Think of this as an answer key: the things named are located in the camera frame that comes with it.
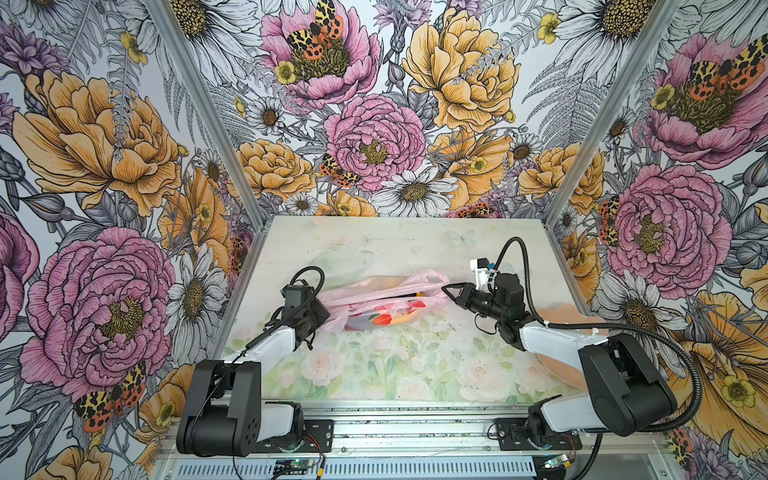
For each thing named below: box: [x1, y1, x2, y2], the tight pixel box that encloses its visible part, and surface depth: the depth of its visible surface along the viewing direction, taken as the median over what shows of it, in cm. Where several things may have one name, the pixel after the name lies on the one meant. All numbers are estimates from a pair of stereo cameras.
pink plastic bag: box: [319, 268, 450, 332], surface depth 89 cm
